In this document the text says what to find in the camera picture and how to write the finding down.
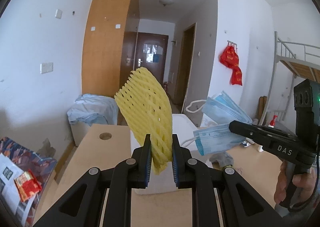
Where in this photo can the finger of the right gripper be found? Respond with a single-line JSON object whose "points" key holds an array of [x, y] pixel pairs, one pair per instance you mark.
{"points": [[245, 127]]}

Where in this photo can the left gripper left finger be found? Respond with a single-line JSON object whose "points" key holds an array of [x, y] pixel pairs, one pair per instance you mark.
{"points": [[102, 198]]}

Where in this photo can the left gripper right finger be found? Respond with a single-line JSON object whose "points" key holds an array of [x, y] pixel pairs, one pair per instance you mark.
{"points": [[219, 198]]}

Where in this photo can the grey cloth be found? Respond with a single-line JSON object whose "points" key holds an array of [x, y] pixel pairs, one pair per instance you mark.
{"points": [[222, 159]]}

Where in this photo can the blue surgical face masks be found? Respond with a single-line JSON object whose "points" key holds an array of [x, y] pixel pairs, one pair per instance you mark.
{"points": [[222, 110]]}

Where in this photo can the yellow foam fruit net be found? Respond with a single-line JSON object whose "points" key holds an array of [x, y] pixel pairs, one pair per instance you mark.
{"points": [[146, 108]]}

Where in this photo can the person right hand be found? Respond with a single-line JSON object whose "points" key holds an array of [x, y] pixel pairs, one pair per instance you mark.
{"points": [[306, 182]]}

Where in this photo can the white lotion pump bottle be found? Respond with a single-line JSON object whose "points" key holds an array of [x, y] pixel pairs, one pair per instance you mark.
{"points": [[271, 124]]}

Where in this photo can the grey metal bunk bed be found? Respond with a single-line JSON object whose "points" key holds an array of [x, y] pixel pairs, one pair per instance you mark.
{"points": [[292, 61]]}

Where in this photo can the red orange snack packet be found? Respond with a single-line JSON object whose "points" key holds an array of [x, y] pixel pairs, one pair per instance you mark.
{"points": [[27, 185]]}

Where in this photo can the white papers with photos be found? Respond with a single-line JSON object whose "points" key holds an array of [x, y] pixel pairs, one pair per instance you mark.
{"points": [[9, 172]]}

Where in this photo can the red hanging bags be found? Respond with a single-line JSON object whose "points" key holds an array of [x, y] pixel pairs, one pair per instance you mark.
{"points": [[230, 59]]}

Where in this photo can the light blue covered bundle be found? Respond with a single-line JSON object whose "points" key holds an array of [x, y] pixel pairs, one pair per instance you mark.
{"points": [[93, 109]]}

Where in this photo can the red fire extinguisher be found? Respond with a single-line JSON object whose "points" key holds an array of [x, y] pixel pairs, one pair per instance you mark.
{"points": [[165, 86]]}

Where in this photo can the dark brown entrance door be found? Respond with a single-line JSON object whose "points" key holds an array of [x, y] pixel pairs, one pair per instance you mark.
{"points": [[151, 53]]}

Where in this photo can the ceiling lamp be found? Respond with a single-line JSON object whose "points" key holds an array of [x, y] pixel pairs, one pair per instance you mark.
{"points": [[166, 2]]}

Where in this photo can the wooden wardrobe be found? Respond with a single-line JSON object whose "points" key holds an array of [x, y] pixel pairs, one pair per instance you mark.
{"points": [[109, 45]]}

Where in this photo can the wall coat hook rack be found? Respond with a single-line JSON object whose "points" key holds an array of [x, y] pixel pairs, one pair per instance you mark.
{"points": [[232, 44]]}

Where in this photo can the white wall socket plate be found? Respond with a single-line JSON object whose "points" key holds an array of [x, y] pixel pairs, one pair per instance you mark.
{"points": [[46, 68]]}

